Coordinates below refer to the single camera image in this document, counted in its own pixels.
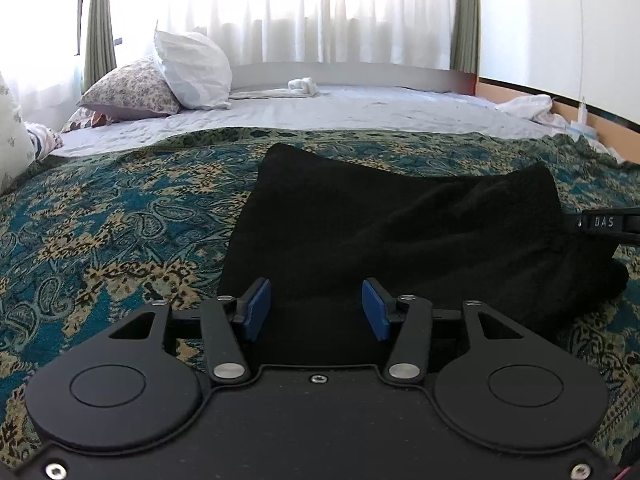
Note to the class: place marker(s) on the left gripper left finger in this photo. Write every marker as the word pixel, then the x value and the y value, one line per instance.
pixel 226 325

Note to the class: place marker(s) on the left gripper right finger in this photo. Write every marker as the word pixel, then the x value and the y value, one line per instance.
pixel 404 326

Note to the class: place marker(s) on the black pants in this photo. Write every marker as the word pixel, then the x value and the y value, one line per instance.
pixel 316 228

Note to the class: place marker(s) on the crumpled white cloth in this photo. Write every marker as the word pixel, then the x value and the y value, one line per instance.
pixel 536 108

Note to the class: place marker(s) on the teal paisley bedspread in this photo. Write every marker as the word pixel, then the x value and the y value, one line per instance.
pixel 85 240

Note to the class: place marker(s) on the green curtain right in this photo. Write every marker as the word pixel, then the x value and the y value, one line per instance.
pixel 465 37

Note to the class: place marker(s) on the green curtain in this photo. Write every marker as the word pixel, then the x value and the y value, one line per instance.
pixel 95 26
pixel 465 37

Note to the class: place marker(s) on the grey floral pillow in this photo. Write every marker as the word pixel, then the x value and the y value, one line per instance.
pixel 132 92

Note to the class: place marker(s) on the small white cloth bundle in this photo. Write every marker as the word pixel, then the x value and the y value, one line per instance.
pixel 304 87

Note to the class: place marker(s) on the white bed sheet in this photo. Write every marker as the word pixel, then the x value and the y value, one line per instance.
pixel 335 108

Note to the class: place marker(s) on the white pillow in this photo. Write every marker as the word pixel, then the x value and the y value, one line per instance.
pixel 195 69

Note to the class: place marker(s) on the blue striped cloth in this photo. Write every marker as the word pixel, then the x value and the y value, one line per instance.
pixel 44 139

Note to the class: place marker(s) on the white floral duvet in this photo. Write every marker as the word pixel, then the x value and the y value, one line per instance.
pixel 17 152

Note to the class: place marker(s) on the white sheer curtain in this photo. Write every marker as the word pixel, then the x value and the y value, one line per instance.
pixel 41 52

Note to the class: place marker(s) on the wooden bed frame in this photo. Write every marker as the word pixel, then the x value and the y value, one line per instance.
pixel 613 131

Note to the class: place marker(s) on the white charger with cable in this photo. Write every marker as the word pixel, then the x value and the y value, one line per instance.
pixel 582 111

